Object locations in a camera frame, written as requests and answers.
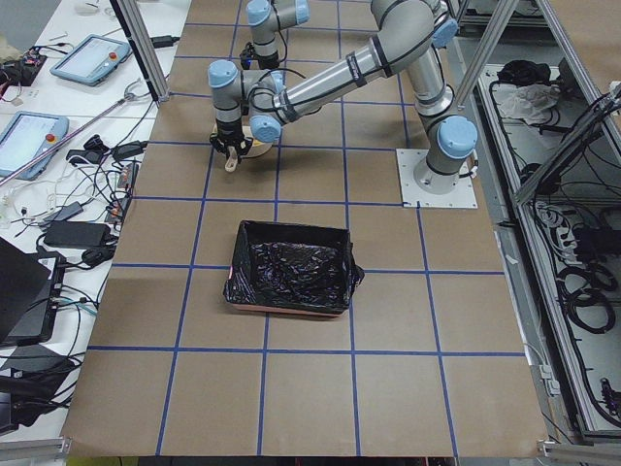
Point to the aluminium frame post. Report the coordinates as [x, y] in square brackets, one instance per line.
[134, 28]

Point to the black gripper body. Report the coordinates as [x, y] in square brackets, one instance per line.
[266, 61]
[227, 132]

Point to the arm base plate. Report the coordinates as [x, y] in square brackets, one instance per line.
[423, 188]

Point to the bin with black bag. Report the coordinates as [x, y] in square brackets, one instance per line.
[292, 268]

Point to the black laptop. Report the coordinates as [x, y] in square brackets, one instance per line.
[30, 287]

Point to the upper teach pendant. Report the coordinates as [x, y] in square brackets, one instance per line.
[92, 60]

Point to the metal grabber stick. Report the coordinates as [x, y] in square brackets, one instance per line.
[33, 168]

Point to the black power brick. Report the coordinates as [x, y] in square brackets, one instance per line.
[76, 235]

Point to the crumpled white cloth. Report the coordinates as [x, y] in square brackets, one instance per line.
[532, 103]

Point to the teach pendant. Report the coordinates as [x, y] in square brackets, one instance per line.
[92, 60]
[27, 136]

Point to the beige plastic dustpan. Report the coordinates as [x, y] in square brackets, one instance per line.
[258, 149]

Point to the lower teach pendant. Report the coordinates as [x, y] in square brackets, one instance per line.
[27, 136]

